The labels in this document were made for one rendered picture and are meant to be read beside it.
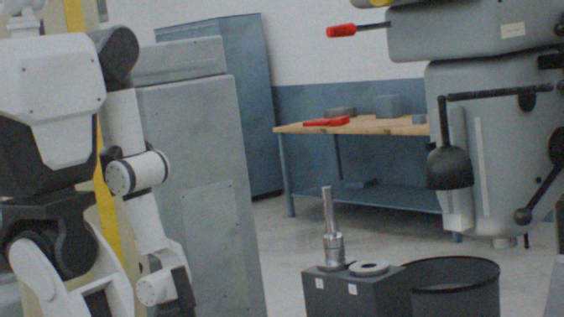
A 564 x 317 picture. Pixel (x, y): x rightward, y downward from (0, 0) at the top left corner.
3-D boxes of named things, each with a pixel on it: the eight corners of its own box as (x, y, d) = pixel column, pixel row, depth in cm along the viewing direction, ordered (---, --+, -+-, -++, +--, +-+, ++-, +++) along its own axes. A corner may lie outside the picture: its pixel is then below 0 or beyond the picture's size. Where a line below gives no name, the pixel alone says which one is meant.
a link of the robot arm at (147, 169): (122, 250, 183) (96, 167, 183) (156, 236, 191) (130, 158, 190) (152, 242, 176) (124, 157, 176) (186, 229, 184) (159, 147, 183)
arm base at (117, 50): (67, 96, 183) (44, 50, 178) (105, 71, 192) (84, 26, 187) (113, 90, 174) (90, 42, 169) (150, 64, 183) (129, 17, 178)
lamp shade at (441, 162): (424, 192, 123) (420, 151, 122) (429, 182, 130) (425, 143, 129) (473, 188, 121) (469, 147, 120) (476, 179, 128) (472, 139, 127)
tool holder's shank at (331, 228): (324, 237, 186) (318, 189, 185) (326, 233, 189) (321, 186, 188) (338, 236, 185) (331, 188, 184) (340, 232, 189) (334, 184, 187)
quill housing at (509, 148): (518, 249, 135) (499, 54, 130) (425, 235, 151) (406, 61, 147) (586, 221, 146) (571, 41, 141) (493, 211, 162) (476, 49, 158)
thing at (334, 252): (324, 264, 186) (321, 242, 186) (327, 258, 191) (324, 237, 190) (344, 262, 185) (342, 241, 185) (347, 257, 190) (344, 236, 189)
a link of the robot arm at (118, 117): (96, 196, 183) (76, 97, 180) (140, 183, 193) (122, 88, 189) (130, 196, 176) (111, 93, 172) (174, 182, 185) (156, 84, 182)
